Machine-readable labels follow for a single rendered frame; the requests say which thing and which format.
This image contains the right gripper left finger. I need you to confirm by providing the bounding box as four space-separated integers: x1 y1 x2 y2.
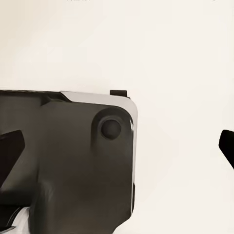
0 130 25 188

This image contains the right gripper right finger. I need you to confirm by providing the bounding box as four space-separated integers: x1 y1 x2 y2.
218 130 234 169

